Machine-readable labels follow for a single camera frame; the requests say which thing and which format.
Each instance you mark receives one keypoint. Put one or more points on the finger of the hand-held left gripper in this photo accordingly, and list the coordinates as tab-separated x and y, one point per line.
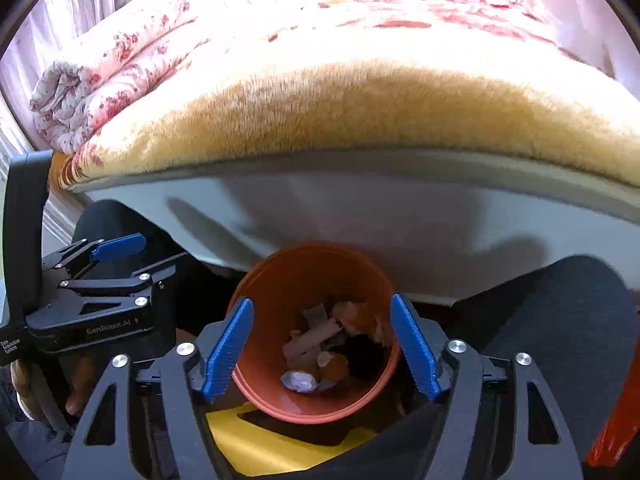
120	247
110	285

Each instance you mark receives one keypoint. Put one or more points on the fuzzy yellow blanket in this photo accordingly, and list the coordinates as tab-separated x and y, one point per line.
350	100

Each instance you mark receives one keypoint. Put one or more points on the yellow plastic stool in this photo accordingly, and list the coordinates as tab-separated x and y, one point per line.
260	447

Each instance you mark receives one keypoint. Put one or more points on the beige paper wrapper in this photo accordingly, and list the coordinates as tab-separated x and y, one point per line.
312	340

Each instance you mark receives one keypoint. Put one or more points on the person's left hand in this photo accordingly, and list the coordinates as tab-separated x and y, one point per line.
80	382

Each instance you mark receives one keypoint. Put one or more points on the person's left forearm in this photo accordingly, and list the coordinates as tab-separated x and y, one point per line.
30	452

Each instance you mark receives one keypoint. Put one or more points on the orange plastic bin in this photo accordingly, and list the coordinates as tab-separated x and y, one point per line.
280	285

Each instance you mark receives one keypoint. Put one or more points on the red plastic object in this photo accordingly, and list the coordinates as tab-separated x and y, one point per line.
615	425

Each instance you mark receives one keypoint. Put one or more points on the floral quilt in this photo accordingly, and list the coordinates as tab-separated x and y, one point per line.
100	85

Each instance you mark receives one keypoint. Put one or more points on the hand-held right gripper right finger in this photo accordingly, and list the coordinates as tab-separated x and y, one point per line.
415	350

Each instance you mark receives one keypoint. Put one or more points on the white tissue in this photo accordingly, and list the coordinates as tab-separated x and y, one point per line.
299	381

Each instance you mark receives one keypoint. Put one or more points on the pale pink curtain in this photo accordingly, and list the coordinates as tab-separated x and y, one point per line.
590	10
55	20

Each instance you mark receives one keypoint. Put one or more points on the orange peel piece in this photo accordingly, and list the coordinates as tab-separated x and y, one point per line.
335	367
357	320

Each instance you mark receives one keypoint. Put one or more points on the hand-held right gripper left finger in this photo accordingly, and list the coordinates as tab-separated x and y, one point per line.
227	350

